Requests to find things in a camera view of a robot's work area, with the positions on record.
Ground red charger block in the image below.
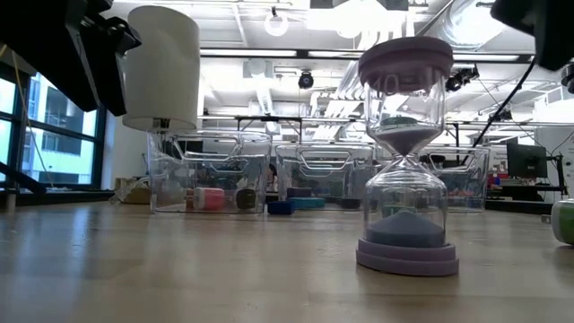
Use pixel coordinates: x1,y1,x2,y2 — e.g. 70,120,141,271
185,186,227,212

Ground black dome camera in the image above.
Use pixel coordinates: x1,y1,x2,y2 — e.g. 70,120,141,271
297,70,316,91

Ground lavender hourglass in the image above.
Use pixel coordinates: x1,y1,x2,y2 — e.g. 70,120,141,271
355,35,461,278

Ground blue digital clock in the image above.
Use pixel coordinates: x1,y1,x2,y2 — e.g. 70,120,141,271
266,199,298,216

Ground black ceiling camera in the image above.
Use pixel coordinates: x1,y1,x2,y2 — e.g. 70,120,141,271
559,62,574,95

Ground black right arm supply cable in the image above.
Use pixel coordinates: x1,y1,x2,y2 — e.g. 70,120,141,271
470,57,538,149

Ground black ceiling spotlights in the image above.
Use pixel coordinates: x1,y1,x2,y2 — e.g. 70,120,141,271
445,65,481,93

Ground black aluminium rig frame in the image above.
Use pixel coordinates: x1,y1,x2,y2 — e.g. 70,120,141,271
0,161,116,208

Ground white lamp shade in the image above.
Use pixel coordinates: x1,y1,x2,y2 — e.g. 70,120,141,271
114,4,202,206

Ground green small charger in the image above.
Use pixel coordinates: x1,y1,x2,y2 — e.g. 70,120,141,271
539,198,574,247

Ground clear plastic bin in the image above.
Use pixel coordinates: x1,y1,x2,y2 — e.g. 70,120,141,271
419,145,491,214
146,128,274,215
274,142,377,212

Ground white cabinet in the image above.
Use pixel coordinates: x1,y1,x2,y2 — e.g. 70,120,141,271
533,127,574,204

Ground purple digital clock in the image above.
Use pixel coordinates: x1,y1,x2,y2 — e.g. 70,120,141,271
335,196,363,211

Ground black computer monitor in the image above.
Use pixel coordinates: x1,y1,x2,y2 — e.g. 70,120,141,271
505,136,550,180

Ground black framed window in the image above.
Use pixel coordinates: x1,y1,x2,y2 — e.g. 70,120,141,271
0,66,110,190

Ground white lamp cable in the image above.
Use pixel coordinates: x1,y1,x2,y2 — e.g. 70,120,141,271
109,176,152,204

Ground teal rectangular block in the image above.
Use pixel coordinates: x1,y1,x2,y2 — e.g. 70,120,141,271
289,196,327,210

